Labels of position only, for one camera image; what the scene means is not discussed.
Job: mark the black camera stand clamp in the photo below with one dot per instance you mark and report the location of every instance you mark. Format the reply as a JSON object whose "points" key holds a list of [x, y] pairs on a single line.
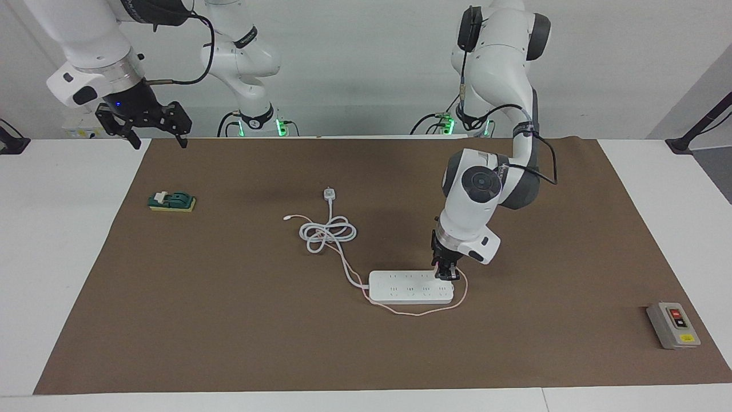
{"points": [[11, 143], [703, 120]]}

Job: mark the brown table mat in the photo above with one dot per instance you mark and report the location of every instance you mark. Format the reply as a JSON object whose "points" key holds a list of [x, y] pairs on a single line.
{"points": [[229, 332]]}

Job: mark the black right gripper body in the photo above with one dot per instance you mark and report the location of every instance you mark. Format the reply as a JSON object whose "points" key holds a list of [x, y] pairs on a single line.
{"points": [[134, 103]]}

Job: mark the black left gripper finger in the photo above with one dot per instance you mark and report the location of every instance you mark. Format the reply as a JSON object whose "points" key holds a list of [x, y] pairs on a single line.
{"points": [[453, 272], [440, 270]]}

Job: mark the white power strip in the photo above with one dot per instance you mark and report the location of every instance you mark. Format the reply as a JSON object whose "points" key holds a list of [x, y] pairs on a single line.
{"points": [[400, 292]]}

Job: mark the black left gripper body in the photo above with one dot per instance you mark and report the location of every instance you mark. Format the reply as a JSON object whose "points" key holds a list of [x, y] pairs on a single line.
{"points": [[446, 250]]}

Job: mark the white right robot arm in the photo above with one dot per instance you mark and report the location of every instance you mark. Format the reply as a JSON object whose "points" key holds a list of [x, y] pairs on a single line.
{"points": [[91, 40]]}

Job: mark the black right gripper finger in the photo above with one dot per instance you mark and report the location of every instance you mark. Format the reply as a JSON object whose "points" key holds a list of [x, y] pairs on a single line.
{"points": [[111, 123], [178, 120]]}

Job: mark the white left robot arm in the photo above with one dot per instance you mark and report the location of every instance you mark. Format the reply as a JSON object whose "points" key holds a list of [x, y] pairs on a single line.
{"points": [[474, 189]]}

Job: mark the green knife switch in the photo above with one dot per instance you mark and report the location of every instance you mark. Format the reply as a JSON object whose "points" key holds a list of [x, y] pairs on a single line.
{"points": [[174, 200]]}

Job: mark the grey on-off switch box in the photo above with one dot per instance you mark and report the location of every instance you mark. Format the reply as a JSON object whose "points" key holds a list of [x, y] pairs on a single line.
{"points": [[672, 326]]}

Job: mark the white box with yellow label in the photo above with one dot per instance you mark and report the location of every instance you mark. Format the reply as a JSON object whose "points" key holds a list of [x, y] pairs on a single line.
{"points": [[80, 130]]}

